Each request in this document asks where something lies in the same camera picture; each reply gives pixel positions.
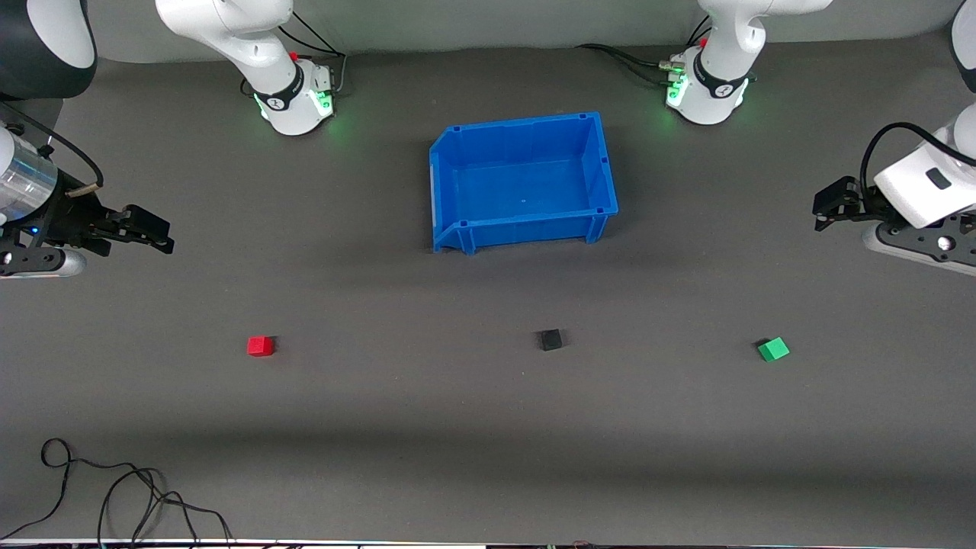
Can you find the small black cube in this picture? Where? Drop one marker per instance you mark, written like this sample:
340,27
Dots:
550,339

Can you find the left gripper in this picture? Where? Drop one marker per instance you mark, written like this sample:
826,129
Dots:
860,204

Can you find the blue plastic storage bin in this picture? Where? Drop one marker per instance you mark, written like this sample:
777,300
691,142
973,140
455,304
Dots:
522,183

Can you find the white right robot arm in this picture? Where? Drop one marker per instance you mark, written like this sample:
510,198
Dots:
252,46

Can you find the small red cube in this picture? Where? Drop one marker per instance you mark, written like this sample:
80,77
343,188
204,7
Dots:
260,346

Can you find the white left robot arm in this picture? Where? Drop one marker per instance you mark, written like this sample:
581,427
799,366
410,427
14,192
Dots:
724,53

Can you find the small green cube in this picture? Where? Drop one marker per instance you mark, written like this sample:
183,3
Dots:
773,349

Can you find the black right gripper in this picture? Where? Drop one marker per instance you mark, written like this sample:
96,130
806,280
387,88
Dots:
67,219

